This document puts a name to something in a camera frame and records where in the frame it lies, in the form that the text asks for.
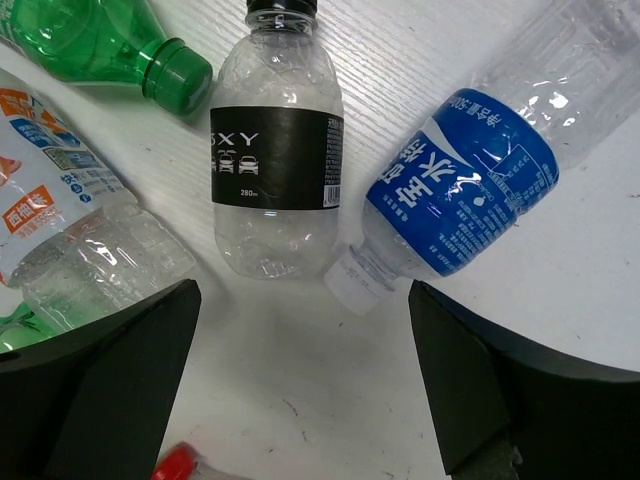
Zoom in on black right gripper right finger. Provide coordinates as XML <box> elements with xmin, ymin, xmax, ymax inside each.
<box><xmin>408</xmin><ymin>281</ymin><xmax>639</xmax><ymax>479</ymax></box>

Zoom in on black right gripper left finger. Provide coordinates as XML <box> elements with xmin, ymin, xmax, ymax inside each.
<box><xmin>1</xmin><ymin>280</ymin><xmax>201</xmax><ymax>479</ymax></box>

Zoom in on clear bottle blue label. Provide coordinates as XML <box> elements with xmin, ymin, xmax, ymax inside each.
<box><xmin>324</xmin><ymin>1</ymin><xmax>639</xmax><ymax>315</ymax></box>

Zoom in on green plastic bottle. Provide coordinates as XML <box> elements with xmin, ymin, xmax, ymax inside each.
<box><xmin>1</xmin><ymin>1</ymin><xmax>213</xmax><ymax>116</ymax></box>
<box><xmin>1</xmin><ymin>302</ymin><xmax>49</xmax><ymax>353</ymax></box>

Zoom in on clear bottle red cap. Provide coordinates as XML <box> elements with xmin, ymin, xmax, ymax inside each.
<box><xmin>151</xmin><ymin>442</ymin><xmax>248</xmax><ymax>480</ymax></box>

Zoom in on clear bottle white orange label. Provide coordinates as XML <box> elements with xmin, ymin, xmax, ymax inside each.
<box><xmin>1</xmin><ymin>71</ymin><xmax>196</xmax><ymax>333</ymax></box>

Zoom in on clear bottle black label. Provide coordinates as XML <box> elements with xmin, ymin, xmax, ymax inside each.
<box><xmin>210</xmin><ymin>1</ymin><xmax>344</xmax><ymax>280</ymax></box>

